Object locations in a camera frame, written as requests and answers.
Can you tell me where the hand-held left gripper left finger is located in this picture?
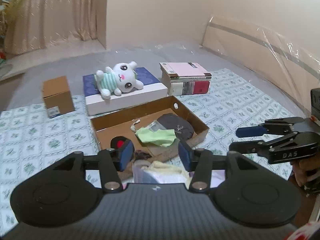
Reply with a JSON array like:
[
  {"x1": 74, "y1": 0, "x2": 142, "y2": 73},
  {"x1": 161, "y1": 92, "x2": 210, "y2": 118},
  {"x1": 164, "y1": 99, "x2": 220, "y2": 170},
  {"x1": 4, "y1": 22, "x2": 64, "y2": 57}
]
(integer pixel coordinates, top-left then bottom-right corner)
[{"x1": 51, "y1": 139, "x2": 135, "y2": 193}]

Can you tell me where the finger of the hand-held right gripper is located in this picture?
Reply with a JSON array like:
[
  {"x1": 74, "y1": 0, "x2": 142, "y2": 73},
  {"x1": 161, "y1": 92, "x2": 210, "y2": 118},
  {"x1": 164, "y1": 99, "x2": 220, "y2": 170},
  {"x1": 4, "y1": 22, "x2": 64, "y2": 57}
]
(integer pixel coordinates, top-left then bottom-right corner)
[
  {"x1": 229, "y1": 132, "x2": 298, "y2": 156},
  {"x1": 236, "y1": 116, "x2": 305, "y2": 138}
]

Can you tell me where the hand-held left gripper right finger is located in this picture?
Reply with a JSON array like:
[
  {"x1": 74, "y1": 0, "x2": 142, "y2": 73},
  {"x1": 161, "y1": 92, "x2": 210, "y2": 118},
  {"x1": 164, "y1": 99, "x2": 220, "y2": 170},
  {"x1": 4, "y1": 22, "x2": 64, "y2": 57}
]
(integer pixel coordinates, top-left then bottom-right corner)
[{"x1": 178, "y1": 139, "x2": 261, "y2": 193}]

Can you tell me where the black round pouch red dot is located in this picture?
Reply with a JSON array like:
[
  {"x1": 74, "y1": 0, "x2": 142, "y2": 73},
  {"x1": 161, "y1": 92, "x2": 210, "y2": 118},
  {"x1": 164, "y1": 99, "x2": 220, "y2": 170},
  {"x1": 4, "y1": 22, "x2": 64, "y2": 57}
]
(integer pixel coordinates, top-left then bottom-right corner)
[{"x1": 110, "y1": 136, "x2": 133, "y2": 155}]

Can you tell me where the clear plastic bag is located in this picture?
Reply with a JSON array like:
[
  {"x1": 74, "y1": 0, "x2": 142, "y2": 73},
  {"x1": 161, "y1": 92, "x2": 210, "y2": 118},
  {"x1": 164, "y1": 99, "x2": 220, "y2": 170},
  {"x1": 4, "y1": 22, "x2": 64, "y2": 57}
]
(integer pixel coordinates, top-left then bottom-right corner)
[{"x1": 132, "y1": 159, "x2": 193, "y2": 189}]

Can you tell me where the cardboard tray box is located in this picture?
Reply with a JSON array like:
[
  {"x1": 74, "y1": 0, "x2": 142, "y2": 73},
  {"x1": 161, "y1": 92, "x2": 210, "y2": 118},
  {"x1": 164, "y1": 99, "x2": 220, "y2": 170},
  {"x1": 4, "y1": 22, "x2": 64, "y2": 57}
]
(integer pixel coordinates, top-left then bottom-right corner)
[{"x1": 90, "y1": 95, "x2": 210, "y2": 167}]

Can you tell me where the dark grey cap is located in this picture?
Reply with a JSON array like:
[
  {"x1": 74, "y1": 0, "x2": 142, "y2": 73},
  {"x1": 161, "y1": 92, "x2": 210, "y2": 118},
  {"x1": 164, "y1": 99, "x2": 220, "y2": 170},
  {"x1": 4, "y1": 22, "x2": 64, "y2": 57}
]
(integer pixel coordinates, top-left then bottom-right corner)
[{"x1": 157, "y1": 113, "x2": 195, "y2": 140}]

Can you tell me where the light green cloth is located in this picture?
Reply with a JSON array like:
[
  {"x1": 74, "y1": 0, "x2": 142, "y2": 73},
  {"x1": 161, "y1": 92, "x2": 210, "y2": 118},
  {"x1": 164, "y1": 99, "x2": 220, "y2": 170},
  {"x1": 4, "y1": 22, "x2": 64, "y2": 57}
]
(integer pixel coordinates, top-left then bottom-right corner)
[{"x1": 135, "y1": 127, "x2": 177, "y2": 148}]

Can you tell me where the bluish clear packet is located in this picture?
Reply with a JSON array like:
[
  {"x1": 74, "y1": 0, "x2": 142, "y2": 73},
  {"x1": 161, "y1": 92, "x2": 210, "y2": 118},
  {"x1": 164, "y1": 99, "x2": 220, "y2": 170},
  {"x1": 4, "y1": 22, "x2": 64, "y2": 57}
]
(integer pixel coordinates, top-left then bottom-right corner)
[{"x1": 147, "y1": 120, "x2": 170, "y2": 133}]

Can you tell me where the person's right hand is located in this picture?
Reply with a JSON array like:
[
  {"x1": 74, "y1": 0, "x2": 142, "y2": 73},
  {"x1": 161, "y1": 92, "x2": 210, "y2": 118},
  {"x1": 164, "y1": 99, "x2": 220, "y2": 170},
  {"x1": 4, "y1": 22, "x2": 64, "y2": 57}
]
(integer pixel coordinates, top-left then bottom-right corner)
[{"x1": 290, "y1": 159, "x2": 310, "y2": 188}]

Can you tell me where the thick white red book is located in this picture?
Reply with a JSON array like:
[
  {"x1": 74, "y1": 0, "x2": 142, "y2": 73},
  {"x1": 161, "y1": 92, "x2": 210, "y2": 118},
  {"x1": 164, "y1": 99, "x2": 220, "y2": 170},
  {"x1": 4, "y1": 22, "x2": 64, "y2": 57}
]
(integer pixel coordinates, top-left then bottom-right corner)
[{"x1": 170, "y1": 79, "x2": 210, "y2": 96}]

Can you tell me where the blue white flat box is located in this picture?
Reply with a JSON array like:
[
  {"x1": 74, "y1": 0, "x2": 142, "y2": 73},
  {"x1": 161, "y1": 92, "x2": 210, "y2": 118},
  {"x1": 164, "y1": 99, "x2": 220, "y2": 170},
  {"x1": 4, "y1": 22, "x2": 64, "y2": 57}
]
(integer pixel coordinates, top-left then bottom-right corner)
[{"x1": 83, "y1": 67, "x2": 168, "y2": 117}]

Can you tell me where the white plush toy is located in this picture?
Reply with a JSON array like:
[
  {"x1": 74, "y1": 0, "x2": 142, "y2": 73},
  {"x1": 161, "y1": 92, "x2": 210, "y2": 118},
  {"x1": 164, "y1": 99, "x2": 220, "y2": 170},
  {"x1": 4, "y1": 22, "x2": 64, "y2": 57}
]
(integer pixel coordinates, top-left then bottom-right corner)
[{"x1": 95, "y1": 61, "x2": 144, "y2": 100}]

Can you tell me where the plastic wrapped beige headboard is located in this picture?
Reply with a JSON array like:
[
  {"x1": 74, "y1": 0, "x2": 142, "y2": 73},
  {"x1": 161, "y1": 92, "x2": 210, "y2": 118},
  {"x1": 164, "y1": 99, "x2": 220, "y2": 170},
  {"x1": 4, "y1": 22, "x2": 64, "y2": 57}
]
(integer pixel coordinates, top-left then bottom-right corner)
[{"x1": 201, "y1": 15, "x2": 320, "y2": 117}]

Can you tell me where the red white printed cloth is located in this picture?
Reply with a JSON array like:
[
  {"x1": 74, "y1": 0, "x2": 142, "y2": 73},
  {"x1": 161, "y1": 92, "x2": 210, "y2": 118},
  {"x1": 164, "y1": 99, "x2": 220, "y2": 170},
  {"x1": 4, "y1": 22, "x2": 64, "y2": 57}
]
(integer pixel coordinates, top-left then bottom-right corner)
[{"x1": 287, "y1": 221, "x2": 320, "y2": 240}]

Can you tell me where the pink cover book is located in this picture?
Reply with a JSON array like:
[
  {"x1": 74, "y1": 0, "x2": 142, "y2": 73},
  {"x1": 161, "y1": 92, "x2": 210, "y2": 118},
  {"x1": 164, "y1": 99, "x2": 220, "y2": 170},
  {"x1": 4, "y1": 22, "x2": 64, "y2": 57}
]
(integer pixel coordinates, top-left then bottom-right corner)
[{"x1": 159, "y1": 62, "x2": 212, "y2": 80}]

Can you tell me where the small cardboard box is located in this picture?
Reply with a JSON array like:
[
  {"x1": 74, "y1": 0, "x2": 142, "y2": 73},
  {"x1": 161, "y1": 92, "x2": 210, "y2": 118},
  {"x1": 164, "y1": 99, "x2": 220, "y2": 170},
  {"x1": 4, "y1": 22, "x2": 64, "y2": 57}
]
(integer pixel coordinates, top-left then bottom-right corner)
[{"x1": 42, "y1": 76, "x2": 75, "y2": 118}]

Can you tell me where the beige curtain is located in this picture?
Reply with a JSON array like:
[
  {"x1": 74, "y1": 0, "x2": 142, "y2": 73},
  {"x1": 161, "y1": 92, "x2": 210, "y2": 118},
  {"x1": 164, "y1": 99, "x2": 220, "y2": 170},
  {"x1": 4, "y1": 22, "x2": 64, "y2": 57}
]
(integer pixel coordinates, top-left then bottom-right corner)
[{"x1": 4, "y1": 0, "x2": 108, "y2": 55}]

